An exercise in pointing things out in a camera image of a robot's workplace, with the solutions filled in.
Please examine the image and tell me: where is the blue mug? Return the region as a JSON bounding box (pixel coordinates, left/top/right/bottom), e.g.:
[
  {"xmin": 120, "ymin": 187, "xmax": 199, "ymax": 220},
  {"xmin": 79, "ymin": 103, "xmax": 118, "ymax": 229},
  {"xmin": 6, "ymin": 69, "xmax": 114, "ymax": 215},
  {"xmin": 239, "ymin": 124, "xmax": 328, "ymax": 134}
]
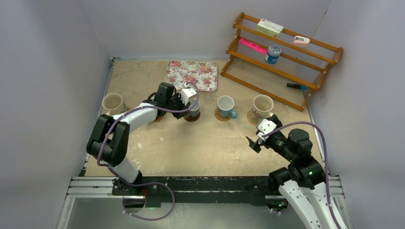
[{"xmin": 216, "ymin": 95, "xmax": 237, "ymax": 119}]

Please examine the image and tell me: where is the orange coaster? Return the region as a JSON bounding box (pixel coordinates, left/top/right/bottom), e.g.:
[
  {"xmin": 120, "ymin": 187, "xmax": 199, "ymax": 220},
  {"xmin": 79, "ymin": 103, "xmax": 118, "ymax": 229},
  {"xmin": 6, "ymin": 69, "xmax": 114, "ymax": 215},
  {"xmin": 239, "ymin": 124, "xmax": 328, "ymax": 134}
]
[{"xmin": 214, "ymin": 109, "xmax": 231, "ymax": 122}]

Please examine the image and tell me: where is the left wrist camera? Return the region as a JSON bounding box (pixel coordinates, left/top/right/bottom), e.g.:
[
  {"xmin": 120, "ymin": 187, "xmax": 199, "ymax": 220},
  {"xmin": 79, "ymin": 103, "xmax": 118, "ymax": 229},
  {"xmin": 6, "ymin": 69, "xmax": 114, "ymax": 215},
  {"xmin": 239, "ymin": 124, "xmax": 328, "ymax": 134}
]
[{"xmin": 180, "ymin": 88, "xmax": 197, "ymax": 105}]

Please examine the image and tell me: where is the white green box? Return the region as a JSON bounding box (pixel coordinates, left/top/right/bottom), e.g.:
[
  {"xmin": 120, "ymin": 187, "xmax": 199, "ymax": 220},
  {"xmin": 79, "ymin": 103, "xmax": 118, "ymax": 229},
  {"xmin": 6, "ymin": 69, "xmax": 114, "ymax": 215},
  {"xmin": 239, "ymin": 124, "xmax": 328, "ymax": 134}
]
[{"xmin": 256, "ymin": 19, "xmax": 284, "ymax": 39}]

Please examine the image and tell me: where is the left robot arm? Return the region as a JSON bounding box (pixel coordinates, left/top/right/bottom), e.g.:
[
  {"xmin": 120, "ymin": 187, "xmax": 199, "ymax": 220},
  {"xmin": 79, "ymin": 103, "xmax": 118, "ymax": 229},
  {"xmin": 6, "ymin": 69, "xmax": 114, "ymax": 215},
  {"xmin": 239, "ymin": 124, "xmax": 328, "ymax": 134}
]
[{"xmin": 86, "ymin": 82, "xmax": 199, "ymax": 195}]

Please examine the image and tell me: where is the pink highlighter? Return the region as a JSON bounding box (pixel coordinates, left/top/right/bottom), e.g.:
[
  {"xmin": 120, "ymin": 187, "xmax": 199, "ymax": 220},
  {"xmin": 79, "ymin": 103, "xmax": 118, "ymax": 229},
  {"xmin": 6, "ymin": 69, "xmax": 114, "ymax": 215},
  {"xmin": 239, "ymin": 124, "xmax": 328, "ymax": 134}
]
[{"xmin": 239, "ymin": 38, "xmax": 267, "ymax": 54}]

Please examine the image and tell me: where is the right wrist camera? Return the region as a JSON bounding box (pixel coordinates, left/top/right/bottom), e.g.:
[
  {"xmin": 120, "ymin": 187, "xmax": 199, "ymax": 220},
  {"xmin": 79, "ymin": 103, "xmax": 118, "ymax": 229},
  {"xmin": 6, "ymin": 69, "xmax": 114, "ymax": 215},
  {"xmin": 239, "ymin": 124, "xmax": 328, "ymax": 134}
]
[{"xmin": 256, "ymin": 118, "xmax": 277, "ymax": 141}]

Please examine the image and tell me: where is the light wooden coaster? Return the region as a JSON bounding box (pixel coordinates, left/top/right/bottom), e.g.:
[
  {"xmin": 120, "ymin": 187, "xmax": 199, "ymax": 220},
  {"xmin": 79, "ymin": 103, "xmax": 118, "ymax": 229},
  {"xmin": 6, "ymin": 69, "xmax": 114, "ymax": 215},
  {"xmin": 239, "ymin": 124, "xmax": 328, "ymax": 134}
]
[{"xmin": 153, "ymin": 115, "xmax": 164, "ymax": 122}]

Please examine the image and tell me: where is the black blue marker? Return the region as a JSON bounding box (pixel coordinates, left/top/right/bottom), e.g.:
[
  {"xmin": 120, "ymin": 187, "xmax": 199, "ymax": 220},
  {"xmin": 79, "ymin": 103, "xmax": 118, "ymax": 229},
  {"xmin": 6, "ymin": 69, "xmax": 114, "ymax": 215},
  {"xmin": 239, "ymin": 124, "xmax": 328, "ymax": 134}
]
[{"xmin": 286, "ymin": 83, "xmax": 308, "ymax": 90}]

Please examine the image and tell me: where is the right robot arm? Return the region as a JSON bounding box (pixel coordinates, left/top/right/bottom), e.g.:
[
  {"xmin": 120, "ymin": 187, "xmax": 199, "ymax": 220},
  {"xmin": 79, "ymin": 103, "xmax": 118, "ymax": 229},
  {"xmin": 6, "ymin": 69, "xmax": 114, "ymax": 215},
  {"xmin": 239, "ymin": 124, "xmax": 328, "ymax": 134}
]
[{"xmin": 249, "ymin": 126, "xmax": 347, "ymax": 229}]

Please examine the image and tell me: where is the small grey mug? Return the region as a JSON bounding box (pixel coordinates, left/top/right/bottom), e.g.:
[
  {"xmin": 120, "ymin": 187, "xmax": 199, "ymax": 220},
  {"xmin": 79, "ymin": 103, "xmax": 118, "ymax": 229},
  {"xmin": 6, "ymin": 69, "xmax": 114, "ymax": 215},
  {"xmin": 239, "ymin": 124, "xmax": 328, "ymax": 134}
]
[{"xmin": 188, "ymin": 99, "xmax": 200, "ymax": 116}]

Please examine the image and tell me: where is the dark wooden coaster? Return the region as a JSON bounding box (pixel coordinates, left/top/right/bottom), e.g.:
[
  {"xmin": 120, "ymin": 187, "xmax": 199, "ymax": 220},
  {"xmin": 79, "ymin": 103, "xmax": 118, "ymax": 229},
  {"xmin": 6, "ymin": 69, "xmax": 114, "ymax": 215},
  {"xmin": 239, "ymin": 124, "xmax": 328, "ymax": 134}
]
[{"xmin": 183, "ymin": 112, "xmax": 201, "ymax": 122}]

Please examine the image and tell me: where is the floral tray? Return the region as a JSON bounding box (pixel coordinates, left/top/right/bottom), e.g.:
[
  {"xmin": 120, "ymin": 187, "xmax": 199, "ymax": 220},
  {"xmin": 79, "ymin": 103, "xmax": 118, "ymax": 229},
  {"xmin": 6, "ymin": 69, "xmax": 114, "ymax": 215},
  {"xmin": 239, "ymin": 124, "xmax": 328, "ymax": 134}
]
[{"xmin": 165, "ymin": 61, "xmax": 218, "ymax": 92}]

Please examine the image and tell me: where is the woven rattan coaster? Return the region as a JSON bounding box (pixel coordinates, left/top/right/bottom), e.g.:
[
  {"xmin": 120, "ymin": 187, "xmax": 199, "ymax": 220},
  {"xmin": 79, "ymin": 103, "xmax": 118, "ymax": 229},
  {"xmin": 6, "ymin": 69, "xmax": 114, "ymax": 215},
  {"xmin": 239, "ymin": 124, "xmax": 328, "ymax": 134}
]
[{"xmin": 246, "ymin": 110, "xmax": 261, "ymax": 125}]

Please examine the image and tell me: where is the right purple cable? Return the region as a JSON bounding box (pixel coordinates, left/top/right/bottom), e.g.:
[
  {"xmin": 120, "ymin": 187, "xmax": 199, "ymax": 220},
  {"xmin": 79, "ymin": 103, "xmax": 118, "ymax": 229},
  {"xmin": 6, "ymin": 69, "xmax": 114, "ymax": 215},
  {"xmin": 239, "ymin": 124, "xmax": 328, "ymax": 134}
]
[{"xmin": 261, "ymin": 121, "xmax": 344, "ymax": 229}]

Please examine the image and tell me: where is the wooden rack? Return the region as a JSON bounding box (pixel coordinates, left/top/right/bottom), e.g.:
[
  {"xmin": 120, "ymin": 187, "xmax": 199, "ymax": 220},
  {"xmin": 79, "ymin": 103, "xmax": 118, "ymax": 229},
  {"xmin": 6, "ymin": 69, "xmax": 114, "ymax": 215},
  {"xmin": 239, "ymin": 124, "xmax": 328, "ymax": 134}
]
[{"xmin": 220, "ymin": 12, "xmax": 343, "ymax": 112}]

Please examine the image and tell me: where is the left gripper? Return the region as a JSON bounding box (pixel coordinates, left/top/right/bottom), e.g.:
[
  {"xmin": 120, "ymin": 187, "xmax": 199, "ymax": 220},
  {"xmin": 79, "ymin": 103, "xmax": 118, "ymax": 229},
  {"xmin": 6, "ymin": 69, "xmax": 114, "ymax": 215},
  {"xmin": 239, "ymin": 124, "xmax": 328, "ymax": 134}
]
[{"xmin": 165, "ymin": 93, "xmax": 190, "ymax": 120}]

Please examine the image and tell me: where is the black aluminium base frame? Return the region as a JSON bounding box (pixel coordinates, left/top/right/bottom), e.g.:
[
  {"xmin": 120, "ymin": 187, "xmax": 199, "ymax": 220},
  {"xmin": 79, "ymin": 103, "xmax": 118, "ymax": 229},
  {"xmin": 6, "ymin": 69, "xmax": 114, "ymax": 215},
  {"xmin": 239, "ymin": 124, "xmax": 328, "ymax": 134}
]
[{"xmin": 57, "ymin": 176, "xmax": 351, "ymax": 229}]

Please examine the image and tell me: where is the beige mug with pattern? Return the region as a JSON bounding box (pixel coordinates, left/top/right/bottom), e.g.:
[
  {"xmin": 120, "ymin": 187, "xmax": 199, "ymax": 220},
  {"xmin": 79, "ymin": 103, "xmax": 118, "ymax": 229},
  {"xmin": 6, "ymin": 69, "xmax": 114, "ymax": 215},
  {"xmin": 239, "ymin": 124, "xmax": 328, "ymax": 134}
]
[{"xmin": 102, "ymin": 93, "xmax": 128, "ymax": 116}]

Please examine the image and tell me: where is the pink white tape dispenser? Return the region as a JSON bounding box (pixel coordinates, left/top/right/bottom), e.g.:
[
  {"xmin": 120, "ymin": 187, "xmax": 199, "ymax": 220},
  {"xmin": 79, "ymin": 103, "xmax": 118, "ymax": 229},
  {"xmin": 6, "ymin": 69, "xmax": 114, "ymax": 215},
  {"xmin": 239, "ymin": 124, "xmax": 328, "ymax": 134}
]
[{"xmin": 293, "ymin": 35, "xmax": 310, "ymax": 48}]

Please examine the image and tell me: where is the blue white jar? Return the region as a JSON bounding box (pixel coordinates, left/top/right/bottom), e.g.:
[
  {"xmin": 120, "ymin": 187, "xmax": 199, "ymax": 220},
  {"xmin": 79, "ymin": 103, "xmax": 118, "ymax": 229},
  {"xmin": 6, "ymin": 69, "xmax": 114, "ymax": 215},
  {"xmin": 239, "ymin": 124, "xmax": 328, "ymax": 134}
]
[{"xmin": 265, "ymin": 45, "xmax": 281, "ymax": 64}]

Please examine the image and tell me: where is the tall beige mug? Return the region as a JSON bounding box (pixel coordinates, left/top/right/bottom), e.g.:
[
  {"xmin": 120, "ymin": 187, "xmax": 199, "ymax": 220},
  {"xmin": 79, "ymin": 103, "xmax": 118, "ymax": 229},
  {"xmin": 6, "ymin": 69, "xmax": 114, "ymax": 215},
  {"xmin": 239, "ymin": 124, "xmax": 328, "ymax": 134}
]
[{"xmin": 252, "ymin": 94, "xmax": 274, "ymax": 119}]

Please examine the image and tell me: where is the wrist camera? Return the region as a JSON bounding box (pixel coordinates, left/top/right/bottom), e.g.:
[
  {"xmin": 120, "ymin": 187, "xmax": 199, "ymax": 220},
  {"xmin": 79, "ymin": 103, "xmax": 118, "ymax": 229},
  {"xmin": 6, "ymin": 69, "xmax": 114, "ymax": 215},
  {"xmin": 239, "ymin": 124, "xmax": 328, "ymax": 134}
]
[
  {"xmin": 256, "ymin": 118, "xmax": 277, "ymax": 141},
  {"xmin": 180, "ymin": 88, "xmax": 197, "ymax": 105}
]

